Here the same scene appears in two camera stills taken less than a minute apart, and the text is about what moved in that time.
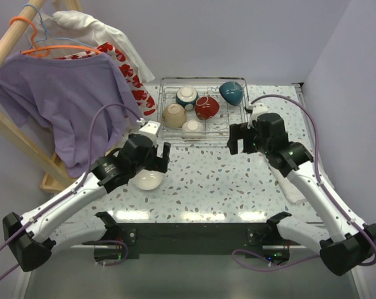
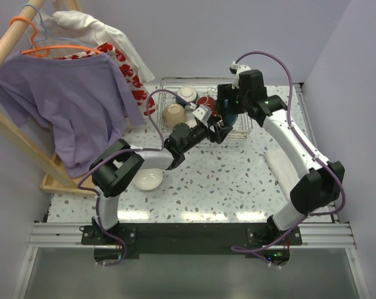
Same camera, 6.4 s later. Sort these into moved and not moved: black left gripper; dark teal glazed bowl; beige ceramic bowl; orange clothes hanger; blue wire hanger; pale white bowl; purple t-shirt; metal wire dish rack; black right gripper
Moved: black left gripper; black right gripper; dark teal glazed bowl
Not moved: pale white bowl; blue wire hanger; purple t-shirt; orange clothes hanger; beige ceramic bowl; metal wire dish rack
